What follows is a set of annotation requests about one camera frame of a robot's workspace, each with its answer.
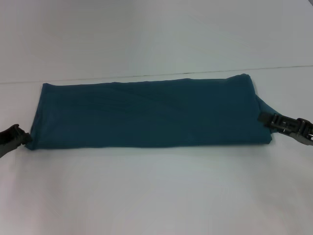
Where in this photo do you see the teal t-shirt with pink print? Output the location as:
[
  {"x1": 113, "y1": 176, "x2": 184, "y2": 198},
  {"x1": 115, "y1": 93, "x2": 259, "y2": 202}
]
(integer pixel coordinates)
[{"x1": 25, "y1": 72, "x2": 282, "y2": 151}]

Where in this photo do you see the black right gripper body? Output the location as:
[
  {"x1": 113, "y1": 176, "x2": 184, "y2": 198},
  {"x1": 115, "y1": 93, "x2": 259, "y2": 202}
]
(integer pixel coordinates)
[{"x1": 294, "y1": 117, "x2": 313, "y2": 147}]

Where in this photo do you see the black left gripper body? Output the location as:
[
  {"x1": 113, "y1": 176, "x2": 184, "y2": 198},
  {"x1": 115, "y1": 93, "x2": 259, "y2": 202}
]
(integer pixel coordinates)
[{"x1": 0, "y1": 123, "x2": 27, "y2": 159}]

